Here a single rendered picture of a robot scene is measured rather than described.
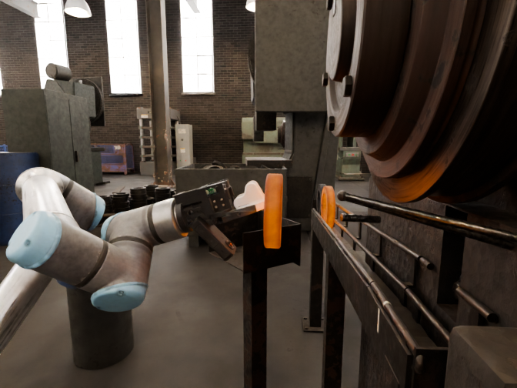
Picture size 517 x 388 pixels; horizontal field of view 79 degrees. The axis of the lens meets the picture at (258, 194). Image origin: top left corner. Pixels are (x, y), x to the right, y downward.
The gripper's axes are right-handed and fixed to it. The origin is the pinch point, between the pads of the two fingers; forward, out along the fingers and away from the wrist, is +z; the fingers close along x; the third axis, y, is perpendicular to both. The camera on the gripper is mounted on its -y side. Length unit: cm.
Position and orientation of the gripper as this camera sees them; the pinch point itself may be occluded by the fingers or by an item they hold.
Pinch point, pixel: (273, 201)
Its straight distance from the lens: 66.7
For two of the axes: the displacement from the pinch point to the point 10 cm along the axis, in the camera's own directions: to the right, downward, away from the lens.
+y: -2.8, -9.5, -1.4
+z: 9.6, -2.7, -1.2
